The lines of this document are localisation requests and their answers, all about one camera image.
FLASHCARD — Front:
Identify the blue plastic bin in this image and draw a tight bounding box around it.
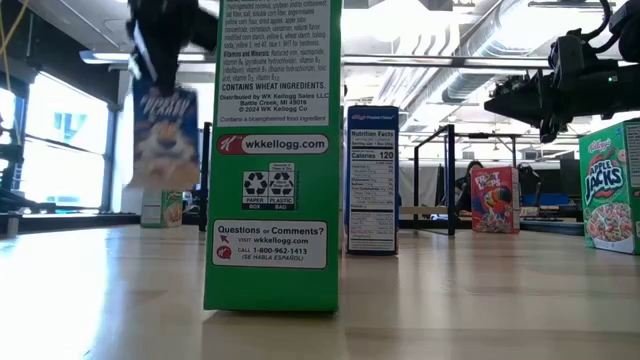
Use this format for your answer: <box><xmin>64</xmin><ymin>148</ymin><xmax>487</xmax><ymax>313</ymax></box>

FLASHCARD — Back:
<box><xmin>522</xmin><ymin>193</ymin><xmax>571</xmax><ymax>207</ymax></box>

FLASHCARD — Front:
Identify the long ceiling light fixture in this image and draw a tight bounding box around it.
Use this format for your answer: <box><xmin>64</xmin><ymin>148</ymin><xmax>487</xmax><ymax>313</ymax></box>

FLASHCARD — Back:
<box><xmin>341</xmin><ymin>53</ymin><xmax>551</xmax><ymax>70</ymax></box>
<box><xmin>78</xmin><ymin>49</ymin><xmax>217</xmax><ymax>65</ymax></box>

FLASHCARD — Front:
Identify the black computer monitor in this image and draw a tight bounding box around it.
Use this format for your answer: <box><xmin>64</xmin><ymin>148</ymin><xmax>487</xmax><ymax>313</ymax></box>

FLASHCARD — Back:
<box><xmin>559</xmin><ymin>158</ymin><xmax>581</xmax><ymax>197</ymax></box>

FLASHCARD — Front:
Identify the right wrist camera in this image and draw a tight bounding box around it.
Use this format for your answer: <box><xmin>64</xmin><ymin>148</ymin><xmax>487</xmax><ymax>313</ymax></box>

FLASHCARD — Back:
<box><xmin>548</xmin><ymin>29</ymin><xmax>585</xmax><ymax>91</ymax></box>

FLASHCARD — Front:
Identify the person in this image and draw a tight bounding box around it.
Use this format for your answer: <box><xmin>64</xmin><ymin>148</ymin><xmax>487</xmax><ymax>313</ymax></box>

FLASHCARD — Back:
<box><xmin>455</xmin><ymin>159</ymin><xmax>485</xmax><ymax>214</ymax></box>

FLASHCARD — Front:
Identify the yellow cable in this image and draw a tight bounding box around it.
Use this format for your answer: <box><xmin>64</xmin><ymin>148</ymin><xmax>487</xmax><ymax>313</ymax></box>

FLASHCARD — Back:
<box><xmin>0</xmin><ymin>0</ymin><xmax>31</xmax><ymax>59</ymax></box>

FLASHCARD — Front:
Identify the large bright window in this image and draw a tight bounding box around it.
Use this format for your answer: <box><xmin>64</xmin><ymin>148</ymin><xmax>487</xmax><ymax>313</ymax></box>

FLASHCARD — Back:
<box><xmin>19</xmin><ymin>69</ymin><xmax>110</xmax><ymax>211</ymax></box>

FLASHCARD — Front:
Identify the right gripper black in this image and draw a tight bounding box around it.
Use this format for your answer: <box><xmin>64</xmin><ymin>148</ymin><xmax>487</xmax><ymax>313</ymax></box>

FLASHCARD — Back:
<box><xmin>484</xmin><ymin>68</ymin><xmax>604</xmax><ymax>144</ymax></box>

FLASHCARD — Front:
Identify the red Froot Loops cereal box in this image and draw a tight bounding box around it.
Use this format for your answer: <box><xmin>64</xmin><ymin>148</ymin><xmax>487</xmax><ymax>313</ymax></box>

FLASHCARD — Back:
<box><xmin>470</xmin><ymin>166</ymin><xmax>521</xmax><ymax>235</ymax></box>

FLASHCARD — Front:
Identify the blue Frosted Flakes cereal box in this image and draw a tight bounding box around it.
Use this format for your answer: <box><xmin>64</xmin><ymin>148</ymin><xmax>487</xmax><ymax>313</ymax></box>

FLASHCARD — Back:
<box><xmin>344</xmin><ymin>105</ymin><xmax>400</xmax><ymax>256</ymax></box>
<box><xmin>127</xmin><ymin>82</ymin><xmax>201</xmax><ymax>192</ymax></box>

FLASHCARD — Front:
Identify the black aluminium table frame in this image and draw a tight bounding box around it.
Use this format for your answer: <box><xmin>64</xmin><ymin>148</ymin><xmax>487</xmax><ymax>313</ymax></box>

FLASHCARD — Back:
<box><xmin>0</xmin><ymin>212</ymin><xmax>640</xmax><ymax>242</ymax></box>

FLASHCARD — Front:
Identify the green Apple Jacks cereal box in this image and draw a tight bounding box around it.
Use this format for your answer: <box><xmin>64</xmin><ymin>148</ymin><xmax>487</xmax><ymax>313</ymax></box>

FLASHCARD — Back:
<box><xmin>578</xmin><ymin>118</ymin><xmax>640</xmax><ymax>255</ymax></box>
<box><xmin>203</xmin><ymin>0</ymin><xmax>343</xmax><ymax>314</ymax></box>
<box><xmin>140</xmin><ymin>189</ymin><xmax>184</xmax><ymax>229</ymax></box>

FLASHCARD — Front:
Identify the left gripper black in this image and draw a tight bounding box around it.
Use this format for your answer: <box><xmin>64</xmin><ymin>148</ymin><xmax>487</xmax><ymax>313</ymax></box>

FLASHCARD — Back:
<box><xmin>125</xmin><ymin>0</ymin><xmax>219</xmax><ymax>97</ymax></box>

